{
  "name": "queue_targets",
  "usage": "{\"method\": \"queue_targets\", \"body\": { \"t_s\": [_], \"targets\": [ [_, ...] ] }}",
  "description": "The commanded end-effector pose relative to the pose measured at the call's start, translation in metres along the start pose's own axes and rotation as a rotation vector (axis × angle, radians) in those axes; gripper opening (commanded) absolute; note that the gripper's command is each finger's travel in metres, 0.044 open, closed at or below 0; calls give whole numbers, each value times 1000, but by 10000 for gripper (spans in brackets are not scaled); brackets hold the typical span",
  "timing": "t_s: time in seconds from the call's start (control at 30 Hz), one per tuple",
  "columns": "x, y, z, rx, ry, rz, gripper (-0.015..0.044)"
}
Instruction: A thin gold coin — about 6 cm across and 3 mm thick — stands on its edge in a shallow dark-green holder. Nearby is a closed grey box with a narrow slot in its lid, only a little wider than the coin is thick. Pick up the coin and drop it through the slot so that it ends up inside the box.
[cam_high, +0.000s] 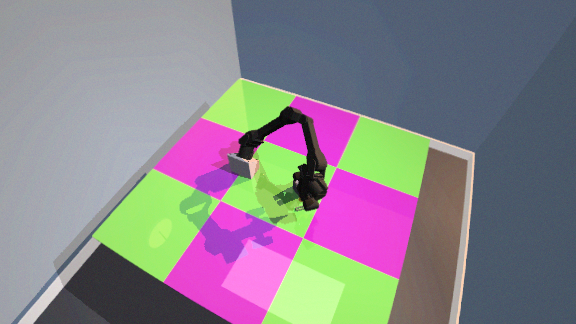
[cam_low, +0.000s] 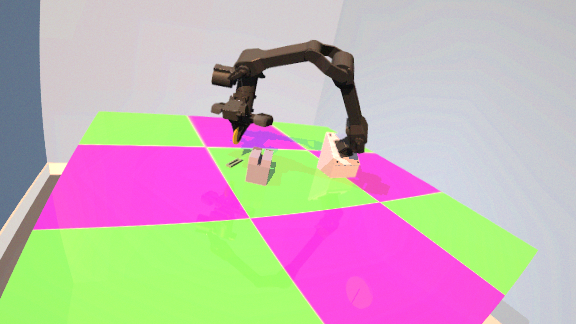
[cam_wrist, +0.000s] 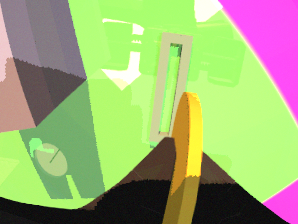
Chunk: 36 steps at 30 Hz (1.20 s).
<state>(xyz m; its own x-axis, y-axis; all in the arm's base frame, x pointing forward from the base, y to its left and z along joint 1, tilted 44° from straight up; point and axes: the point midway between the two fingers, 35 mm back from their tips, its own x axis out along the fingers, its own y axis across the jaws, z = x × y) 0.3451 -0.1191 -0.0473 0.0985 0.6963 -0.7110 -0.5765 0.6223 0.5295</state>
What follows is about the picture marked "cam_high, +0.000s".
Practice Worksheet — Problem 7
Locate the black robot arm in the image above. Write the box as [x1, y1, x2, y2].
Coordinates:
[236, 106, 329, 201]

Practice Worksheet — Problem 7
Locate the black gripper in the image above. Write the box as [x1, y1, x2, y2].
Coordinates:
[293, 171, 320, 212]

